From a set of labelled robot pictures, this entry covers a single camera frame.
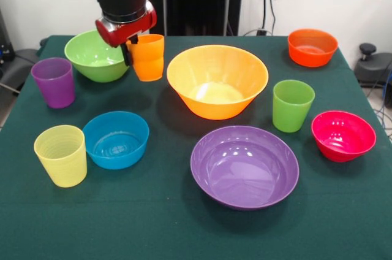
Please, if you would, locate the large yellow-orange bowl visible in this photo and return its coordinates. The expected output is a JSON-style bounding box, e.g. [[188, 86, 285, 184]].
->
[[166, 44, 270, 121]]

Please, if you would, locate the blue cable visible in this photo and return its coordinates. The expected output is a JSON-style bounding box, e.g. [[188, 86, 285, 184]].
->
[[375, 68, 392, 138]]

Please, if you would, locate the green cup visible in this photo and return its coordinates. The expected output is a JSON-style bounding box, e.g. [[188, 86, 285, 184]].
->
[[272, 79, 316, 134]]

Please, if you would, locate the black electronic device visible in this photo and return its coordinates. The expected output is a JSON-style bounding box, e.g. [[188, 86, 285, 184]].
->
[[0, 8, 15, 69]]

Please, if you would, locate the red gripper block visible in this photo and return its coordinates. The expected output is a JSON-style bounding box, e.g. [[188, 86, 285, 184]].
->
[[94, 0, 158, 67]]

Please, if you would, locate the dark green tablecloth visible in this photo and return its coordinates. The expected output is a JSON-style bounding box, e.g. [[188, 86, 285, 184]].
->
[[0, 34, 392, 260]]

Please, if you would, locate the green bowl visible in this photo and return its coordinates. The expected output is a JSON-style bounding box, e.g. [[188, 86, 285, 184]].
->
[[64, 29, 131, 83]]

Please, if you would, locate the blue bowl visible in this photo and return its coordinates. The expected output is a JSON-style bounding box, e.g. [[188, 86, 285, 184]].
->
[[82, 111, 151, 170]]

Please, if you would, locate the purple bowl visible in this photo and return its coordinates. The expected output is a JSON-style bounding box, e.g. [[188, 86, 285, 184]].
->
[[190, 124, 300, 212]]

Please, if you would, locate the purple cup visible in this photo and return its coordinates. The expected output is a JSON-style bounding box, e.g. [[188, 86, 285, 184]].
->
[[31, 57, 76, 110]]

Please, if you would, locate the pink bowl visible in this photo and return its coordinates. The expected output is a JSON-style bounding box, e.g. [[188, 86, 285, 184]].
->
[[311, 110, 377, 163]]

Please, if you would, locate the red-orange bowl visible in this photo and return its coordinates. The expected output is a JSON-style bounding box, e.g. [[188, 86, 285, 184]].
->
[[287, 28, 339, 68]]

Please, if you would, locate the yellow cup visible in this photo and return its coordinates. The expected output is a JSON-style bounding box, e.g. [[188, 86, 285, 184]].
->
[[33, 124, 88, 188]]

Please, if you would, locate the dark grey stand base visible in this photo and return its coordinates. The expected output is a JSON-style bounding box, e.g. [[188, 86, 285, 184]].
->
[[0, 47, 42, 95], [354, 42, 392, 88]]

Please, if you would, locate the orange cup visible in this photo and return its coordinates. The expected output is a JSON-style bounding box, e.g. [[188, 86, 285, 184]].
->
[[125, 34, 165, 82]]

